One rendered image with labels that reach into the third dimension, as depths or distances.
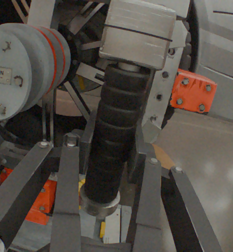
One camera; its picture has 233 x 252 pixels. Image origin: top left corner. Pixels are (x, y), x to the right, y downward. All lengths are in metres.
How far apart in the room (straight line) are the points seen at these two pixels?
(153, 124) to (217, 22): 0.42
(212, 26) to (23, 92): 0.58
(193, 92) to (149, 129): 0.11
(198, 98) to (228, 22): 0.37
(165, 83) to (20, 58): 0.25
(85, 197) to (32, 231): 0.64
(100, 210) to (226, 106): 0.62
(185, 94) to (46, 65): 0.25
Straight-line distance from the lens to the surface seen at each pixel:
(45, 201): 0.56
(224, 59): 0.71
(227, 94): 0.74
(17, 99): 0.27
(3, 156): 0.53
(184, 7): 0.19
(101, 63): 0.74
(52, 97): 0.52
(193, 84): 0.40
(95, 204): 0.21
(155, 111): 0.40
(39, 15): 0.41
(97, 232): 0.96
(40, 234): 0.83
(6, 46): 0.26
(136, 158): 0.15
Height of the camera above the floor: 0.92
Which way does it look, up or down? 23 degrees down
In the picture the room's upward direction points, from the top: 13 degrees clockwise
